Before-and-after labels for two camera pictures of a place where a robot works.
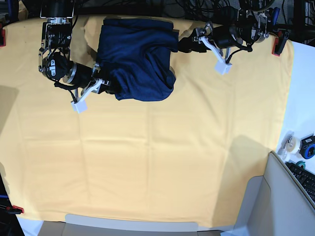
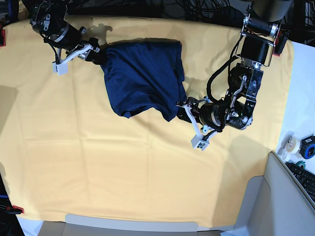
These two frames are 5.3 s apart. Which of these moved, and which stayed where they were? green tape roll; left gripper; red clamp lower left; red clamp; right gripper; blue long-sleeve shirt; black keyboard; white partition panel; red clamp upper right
Moved: blue long-sleeve shirt; right gripper; left gripper
Stayed: black keyboard; red clamp lower left; red clamp; white partition panel; red clamp upper right; green tape roll
